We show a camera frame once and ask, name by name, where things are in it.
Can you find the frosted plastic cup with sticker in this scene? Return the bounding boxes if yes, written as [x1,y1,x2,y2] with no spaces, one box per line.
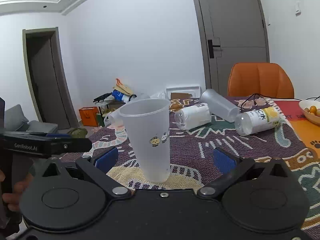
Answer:
[119,99,170,183]

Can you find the frosted cup lying left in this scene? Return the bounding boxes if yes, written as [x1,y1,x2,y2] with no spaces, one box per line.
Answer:
[107,109,123,126]

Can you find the frosted tall plastic cup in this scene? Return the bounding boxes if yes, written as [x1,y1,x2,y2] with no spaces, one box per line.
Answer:
[200,89,240,123]

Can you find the person's left hand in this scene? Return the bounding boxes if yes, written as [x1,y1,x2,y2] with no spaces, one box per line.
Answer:
[2,173,34,212]

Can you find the grey sofa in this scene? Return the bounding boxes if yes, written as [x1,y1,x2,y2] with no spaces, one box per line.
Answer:
[4,104,58,133]

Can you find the patterned woven table cloth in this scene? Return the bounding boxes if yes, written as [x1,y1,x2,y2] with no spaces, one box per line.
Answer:
[60,96,320,239]

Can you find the orange shopping bag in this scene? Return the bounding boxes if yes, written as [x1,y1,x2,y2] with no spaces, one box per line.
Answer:
[79,107,99,127]

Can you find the lemon label water bottle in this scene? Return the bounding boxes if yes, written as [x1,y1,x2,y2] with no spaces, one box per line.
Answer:
[234,107,280,136]

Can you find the black cluttered shelf rack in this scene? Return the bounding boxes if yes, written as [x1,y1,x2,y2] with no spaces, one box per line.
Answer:
[93,89,137,119]

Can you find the white labelled clear bottle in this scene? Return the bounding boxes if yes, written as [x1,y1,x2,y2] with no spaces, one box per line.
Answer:
[174,103,212,130]

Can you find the orange leather chair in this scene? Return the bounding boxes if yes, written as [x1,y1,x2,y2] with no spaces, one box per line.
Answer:
[227,62,295,99]

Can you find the white fruit bowl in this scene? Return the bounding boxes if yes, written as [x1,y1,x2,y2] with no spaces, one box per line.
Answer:
[298,100,320,125]

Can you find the grey door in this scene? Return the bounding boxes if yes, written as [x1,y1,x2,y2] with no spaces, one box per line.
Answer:
[194,0,270,96]

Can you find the black door handle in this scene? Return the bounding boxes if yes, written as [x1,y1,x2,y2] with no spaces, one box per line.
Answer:
[207,37,222,59]

